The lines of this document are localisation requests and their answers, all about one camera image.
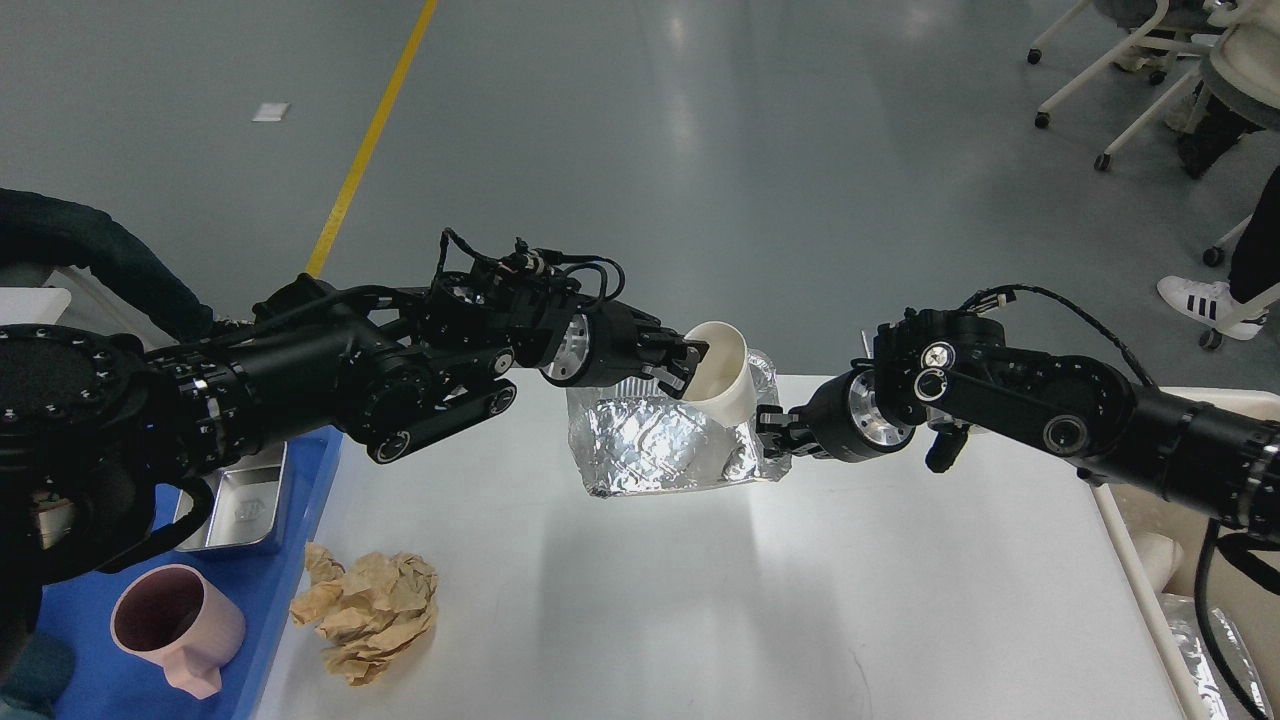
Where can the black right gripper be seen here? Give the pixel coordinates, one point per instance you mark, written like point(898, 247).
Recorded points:
point(842, 421)

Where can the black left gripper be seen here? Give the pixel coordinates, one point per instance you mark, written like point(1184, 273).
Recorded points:
point(613, 342)

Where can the white paper cup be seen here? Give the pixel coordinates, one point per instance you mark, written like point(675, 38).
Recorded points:
point(722, 387)

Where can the aluminium foil tray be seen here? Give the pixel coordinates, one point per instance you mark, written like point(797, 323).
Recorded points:
point(631, 440)

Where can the brown paper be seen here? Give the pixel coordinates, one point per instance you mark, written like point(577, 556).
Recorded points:
point(369, 612)

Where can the stainless steel rectangular tin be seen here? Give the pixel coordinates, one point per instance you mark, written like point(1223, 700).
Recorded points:
point(250, 508)

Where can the pink ribbed mug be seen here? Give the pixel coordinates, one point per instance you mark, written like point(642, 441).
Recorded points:
point(173, 617)

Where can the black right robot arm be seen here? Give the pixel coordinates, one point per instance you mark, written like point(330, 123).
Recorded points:
point(952, 370)

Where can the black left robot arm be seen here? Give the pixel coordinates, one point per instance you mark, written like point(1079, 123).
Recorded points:
point(105, 446)

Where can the cream plastic bin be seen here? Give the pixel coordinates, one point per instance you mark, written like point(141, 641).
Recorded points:
point(1157, 543)

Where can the white striped sneaker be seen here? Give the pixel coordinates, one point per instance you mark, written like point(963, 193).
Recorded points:
point(1208, 304)

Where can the white floor tag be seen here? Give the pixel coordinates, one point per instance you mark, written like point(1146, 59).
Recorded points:
point(270, 112)

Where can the standing person black trouser leg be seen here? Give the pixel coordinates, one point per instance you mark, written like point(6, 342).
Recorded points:
point(1255, 261)

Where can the grey chair left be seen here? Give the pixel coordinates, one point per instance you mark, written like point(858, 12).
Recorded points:
point(91, 307)

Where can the foil tray in bin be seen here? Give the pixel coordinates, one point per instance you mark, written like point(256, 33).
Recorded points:
point(1214, 693)

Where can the white office chair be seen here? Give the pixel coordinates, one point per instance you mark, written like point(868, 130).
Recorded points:
point(1230, 93)

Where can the seated person dark jeans leg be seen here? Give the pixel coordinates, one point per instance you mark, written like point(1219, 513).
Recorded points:
point(38, 229)

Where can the blue plastic tray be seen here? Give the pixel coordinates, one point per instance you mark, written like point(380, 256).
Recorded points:
point(107, 683)

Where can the white side table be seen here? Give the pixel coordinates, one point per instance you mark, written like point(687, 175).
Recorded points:
point(37, 305)

